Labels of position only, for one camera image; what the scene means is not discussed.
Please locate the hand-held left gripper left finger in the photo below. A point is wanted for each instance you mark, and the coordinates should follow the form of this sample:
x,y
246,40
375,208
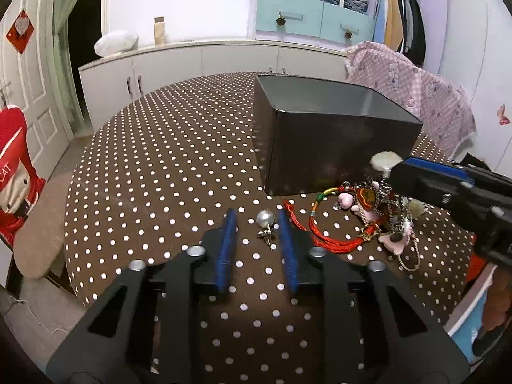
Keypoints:
x,y
227,248

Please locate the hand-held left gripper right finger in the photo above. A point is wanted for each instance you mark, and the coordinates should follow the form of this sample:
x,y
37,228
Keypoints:
x,y
288,248

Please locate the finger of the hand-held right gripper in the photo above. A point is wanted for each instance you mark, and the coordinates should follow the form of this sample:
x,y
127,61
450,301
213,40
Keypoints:
x,y
436,167
424,188

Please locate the pearl earring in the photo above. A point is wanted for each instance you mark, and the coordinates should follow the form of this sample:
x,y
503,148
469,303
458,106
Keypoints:
x,y
264,218

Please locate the pile of mixed jewelry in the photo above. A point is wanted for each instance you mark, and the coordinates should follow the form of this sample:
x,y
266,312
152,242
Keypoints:
x,y
384,212

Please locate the white shell pendant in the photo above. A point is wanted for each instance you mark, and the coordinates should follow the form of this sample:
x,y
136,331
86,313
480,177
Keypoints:
x,y
383,160

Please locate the black metal box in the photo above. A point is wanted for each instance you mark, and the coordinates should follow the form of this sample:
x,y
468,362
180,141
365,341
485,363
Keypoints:
x,y
340,144

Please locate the black bag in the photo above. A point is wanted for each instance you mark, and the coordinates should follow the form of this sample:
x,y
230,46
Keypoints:
x,y
476,162

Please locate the pink checked bear blanket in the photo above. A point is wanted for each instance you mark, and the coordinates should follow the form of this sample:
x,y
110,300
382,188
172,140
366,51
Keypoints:
x,y
404,84

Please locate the red cloth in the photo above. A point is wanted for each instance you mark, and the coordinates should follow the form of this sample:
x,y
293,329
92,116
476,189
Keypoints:
x,y
480,268

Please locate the white blue box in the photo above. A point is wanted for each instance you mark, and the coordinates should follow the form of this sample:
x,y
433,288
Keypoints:
x,y
468,324

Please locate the row of hanging clothes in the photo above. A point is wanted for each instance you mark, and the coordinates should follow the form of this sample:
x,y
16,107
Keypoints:
x,y
400,20

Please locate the pine cone ornament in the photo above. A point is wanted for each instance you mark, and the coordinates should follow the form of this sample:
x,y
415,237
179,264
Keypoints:
x,y
348,34
280,20

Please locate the folded grey clothes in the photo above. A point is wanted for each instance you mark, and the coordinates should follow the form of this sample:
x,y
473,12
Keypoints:
x,y
356,0

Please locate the beige chair seat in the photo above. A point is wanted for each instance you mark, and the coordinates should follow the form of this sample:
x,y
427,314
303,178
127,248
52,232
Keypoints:
x,y
40,232

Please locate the long white cabinet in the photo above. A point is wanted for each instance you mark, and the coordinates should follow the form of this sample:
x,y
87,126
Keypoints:
x,y
168,64

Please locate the teal drawer unit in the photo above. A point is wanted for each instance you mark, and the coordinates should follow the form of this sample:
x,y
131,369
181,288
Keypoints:
x,y
296,12

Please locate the beige bottle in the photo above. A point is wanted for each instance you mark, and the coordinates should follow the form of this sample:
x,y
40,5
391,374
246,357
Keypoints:
x,y
159,31

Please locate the red and white bag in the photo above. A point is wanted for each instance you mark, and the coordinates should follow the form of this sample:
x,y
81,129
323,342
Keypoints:
x,y
14,156

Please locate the white pillow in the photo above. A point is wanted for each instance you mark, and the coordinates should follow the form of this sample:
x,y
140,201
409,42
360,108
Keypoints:
x,y
116,44

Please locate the green curtain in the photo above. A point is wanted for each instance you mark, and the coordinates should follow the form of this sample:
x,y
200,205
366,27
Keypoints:
x,y
66,48

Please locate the white panel door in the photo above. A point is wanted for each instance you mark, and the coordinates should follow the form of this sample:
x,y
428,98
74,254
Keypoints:
x,y
28,84

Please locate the red diamond door decoration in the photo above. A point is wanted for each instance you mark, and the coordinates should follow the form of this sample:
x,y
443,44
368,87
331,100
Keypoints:
x,y
20,31

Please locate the butterfly wall sticker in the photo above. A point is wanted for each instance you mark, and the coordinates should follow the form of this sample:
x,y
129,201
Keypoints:
x,y
504,115

